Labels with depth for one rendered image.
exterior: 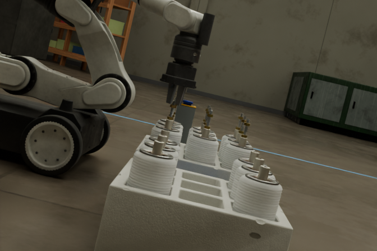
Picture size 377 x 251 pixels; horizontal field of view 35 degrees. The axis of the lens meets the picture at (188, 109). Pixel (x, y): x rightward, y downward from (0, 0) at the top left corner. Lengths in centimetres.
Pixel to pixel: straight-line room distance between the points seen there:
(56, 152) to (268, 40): 944
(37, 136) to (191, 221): 89
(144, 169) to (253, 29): 1004
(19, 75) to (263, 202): 119
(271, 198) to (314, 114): 803
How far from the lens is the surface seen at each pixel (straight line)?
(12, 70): 221
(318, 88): 928
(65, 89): 219
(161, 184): 127
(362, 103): 943
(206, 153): 181
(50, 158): 200
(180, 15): 180
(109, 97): 213
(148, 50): 1125
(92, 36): 217
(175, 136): 181
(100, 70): 218
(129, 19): 957
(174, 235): 125
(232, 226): 125
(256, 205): 127
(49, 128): 199
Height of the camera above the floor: 45
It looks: 4 degrees down
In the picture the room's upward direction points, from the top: 13 degrees clockwise
